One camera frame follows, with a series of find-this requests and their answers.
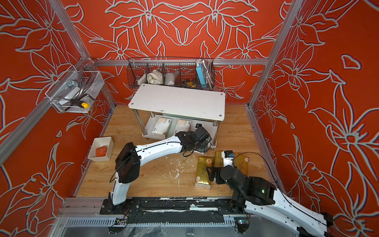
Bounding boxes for blue box in basket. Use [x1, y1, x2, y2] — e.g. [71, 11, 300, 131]
[195, 59, 206, 88]

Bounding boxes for white tissue pack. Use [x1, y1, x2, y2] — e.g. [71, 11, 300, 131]
[152, 117, 172, 140]
[197, 138, 211, 153]
[174, 119, 191, 135]

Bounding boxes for black wire basket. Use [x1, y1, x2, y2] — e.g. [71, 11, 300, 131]
[127, 57, 216, 91]

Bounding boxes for gold tissue pack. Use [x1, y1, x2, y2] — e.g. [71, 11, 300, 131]
[195, 157, 214, 189]
[213, 151, 224, 167]
[234, 153, 249, 176]

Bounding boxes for white square tray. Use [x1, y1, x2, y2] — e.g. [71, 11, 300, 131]
[88, 137, 114, 162]

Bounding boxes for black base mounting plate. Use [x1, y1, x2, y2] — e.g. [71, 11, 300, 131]
[100, 197, 246, 215]

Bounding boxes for clear plastic wall bin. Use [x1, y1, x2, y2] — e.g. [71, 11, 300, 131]
[45, 66, 104, 114]

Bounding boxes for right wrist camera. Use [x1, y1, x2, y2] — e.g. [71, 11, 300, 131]
[221, 150, 235, 167]

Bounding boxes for white two-tier shelf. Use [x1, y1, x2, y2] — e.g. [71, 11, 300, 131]
[128, 84, 226, 148]

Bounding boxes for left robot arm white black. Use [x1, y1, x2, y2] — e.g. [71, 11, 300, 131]
[100, 127, 212, 215]

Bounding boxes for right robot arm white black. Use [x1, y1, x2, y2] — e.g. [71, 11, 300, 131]
[206, 166, 334, 237]

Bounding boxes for white cloth roll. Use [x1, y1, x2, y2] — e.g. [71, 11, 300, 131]
[147, 70, 163, 85]

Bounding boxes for white cup in basket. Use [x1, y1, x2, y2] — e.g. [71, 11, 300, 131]
[164, 72, 179, 86]

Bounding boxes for orange block in tray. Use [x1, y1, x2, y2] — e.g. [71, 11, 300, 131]
[95, 146, 108, 158]

